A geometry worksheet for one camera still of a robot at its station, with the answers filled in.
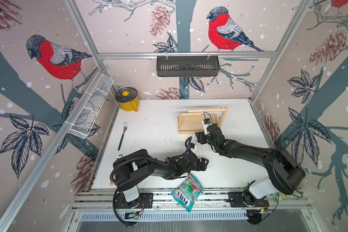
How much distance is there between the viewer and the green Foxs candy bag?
2.35ft

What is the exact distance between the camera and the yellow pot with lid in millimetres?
1088

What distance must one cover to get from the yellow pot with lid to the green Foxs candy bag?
2.11ft
